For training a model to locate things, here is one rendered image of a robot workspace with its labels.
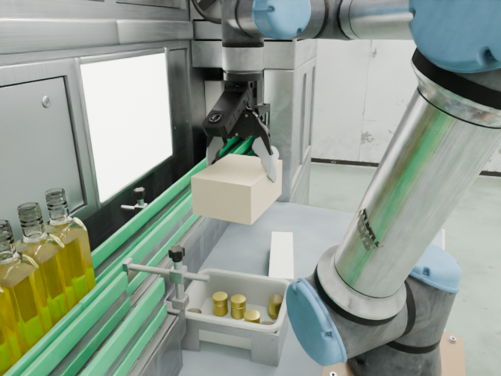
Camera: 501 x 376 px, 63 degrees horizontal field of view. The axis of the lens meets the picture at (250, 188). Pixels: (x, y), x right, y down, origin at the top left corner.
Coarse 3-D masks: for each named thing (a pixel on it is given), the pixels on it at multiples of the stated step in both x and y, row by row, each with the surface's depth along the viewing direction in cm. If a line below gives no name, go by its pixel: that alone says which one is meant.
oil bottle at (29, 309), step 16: (16, 256) 55; (0, 272) 53; (16, 272) 54; (32, 272) 56; (16, 288) 53; (32, 288) 56; (16, 304) 54; (32, 304) 57; (16, 320) 55; (32, 320) 57; (48, 320) 60; (32, 336) 57
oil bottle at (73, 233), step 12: (72, 216) 67; (48, 228) 64; (60, 228) 63; (72, 228) 65; (84, 228) 67; (72, 240) 64; (84, 240) 67; (72, 252) 65; (84, 252) 68; (72, 264) 65; (84, 264) 68; (72, 276) 66; (84, 276) 68; (84, 288) 69
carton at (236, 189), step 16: (224, 160) 84; (240, 160) 84; (256, 160) 84; (192, 176) 75; (208, 176) 75; (224, 176) 75; (240, 176) 75; (256, 176) 75; (192, 192) 76; (208, 192) 74; (224, 192) 73; (240, 192) 72; (256, 192) 73; (272, 192) 81; (192, 208) 77; (208, 208) 76; (224, 208) 74; (240, 208) 73; (256, 208) 74
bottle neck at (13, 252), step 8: (0, 224) 54; (8, 224) 53; (0, 232) 52; (8, 232) 53; (0, 240) 52; (8, 240) 53; (0, 248) 53; (8, 248) 53; (0, 256) 53; (8, 256) 54
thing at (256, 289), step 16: (208, 272) 97; (224, 272) 96; (240, 272) 96; (192, 288) 91; (208, 288) 98; (224, 288) 97; (240, 288) 96; (256, 288) 95; (272, 288) 94; (192, 304) 91; (208, 304) 96; (256, 304) 96; (208, 320) 81; (224, 320) 81; (240, 320) 91; (272, 320) 91
